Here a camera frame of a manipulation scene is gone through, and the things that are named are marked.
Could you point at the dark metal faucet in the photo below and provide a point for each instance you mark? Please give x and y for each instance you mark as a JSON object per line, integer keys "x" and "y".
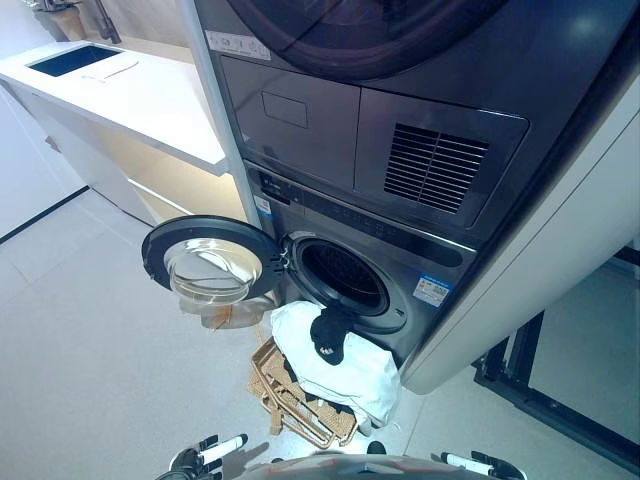
{"x": 107, "y": 25}

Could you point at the small blue washer sticker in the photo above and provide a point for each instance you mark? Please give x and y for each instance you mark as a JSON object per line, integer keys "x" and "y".
{"x": 262, "y": 209}

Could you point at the white dryer warning label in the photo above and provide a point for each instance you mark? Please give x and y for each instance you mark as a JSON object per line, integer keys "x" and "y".
{"x": 239, "y": 46}

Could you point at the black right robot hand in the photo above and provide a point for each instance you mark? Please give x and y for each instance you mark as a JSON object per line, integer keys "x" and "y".
{"x": 487, "y": 470}

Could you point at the white garment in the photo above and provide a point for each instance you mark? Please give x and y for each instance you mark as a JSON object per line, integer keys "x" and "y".
{"x": 350, "y": 375}

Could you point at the blue energy label sticker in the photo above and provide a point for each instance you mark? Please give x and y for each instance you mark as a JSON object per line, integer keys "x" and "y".
{"x": 434, "y": 287}

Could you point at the woven wicker laundry basket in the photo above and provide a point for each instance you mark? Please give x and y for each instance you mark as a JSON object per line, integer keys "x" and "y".
{"x": 280, "y": 380}

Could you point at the black garment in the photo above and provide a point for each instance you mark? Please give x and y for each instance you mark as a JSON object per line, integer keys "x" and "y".
{"x": 327, "y": 335}

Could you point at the round glass washer door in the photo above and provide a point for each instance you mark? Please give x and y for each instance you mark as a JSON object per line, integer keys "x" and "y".
{"x": 155, "y": 250}

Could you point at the black metal frame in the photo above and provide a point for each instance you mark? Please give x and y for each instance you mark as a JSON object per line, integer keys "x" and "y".
{"x": 525, "y": 350}

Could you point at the grey front-load washing machine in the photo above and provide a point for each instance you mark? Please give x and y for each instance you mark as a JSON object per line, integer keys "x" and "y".
{"x": 350, "y": 225}

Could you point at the tan wooden vase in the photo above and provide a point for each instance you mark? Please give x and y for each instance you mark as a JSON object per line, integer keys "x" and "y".
{"x": 67, "y": 20}

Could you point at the silver robot torso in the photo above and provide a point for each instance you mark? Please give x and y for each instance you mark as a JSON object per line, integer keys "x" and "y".
{"x": 350, "y": 467}

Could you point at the dark rectangular sink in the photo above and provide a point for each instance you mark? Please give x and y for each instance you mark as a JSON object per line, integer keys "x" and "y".
{"x": 70, "y": 61}

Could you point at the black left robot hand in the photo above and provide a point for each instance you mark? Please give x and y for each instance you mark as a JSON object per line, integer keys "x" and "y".
{"x": 200, "y": 460}

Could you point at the white counter cabinet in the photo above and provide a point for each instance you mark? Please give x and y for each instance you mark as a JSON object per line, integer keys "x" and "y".
{"x": 150, "y": 100}

